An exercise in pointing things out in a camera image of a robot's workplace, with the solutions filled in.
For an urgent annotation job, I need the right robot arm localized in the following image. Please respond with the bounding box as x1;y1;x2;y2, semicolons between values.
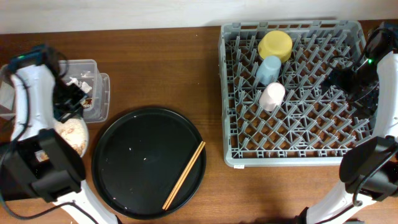
293;22;397;223

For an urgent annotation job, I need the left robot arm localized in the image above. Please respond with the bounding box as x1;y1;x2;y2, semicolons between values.
1;44;120;223

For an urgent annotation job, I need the black rectangular bin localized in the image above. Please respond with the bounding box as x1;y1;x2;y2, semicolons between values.
1;164;22;201

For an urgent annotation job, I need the grey plate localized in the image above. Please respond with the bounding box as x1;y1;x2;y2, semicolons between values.
52;115;90;158

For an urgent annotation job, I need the blue cup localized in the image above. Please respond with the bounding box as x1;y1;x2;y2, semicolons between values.
256;55;282;85

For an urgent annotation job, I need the pink cup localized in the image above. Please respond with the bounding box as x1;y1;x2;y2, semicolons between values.
259;82;285;112

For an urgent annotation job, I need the clear plastic bin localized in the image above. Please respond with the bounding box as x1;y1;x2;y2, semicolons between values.
1;59;111;123

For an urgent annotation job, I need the round black tray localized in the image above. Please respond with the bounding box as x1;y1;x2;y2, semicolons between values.
91;108;206;220

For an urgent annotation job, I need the yellow bowl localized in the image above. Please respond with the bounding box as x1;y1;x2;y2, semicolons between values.
257;30;293;63

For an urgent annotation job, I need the wooden chopstick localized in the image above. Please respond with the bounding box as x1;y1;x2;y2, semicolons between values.
164;141;206;211
162;141;205;210

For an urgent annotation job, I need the grey dishwasher rack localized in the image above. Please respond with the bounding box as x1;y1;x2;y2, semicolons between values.
218;21;373;168

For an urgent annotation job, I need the gold foil wrapper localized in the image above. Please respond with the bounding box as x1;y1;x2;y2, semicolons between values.
81;98;93;109

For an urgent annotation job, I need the white tissue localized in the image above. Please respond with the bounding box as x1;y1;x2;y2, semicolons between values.
67;77;93;93

